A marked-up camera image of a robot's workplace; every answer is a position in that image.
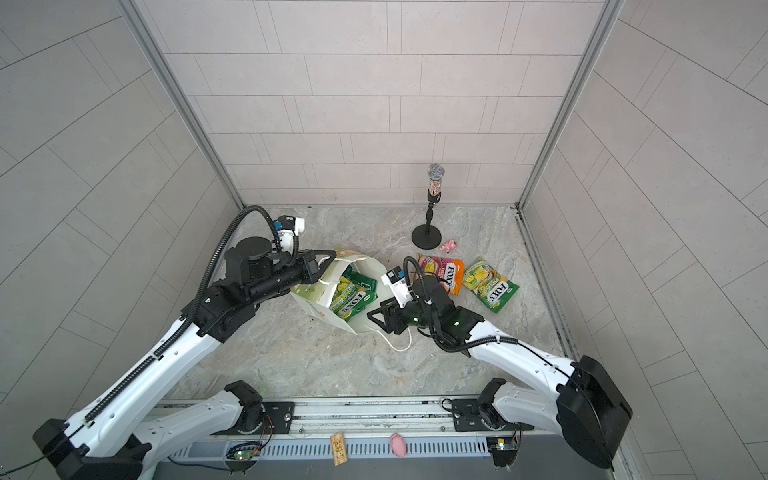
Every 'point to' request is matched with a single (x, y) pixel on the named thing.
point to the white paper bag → (349, 288)
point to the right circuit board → (503, 449)
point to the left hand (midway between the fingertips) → (343, 254)
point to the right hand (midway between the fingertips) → (375, 315)
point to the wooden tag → (338, 446)
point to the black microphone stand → (427, 236)
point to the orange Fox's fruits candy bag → (449, 271)
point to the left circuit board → (242, 456)
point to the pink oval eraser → (398, 445)
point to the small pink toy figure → (449, 246)
